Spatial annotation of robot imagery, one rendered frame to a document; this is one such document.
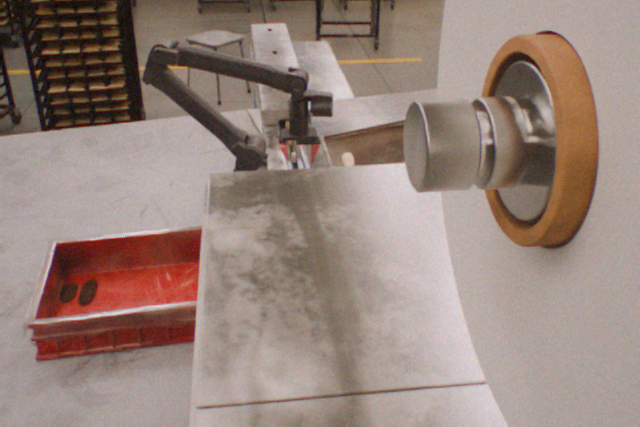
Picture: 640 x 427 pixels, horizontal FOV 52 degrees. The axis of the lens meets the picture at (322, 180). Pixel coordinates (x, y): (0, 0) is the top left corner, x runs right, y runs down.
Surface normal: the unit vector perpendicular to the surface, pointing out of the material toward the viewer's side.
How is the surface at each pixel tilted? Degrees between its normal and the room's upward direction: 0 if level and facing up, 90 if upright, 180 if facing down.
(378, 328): 0
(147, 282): 0
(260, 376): 0
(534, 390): 84
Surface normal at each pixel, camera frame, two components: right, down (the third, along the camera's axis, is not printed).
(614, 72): -1.00, 0.10
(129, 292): 0.00, -0.89
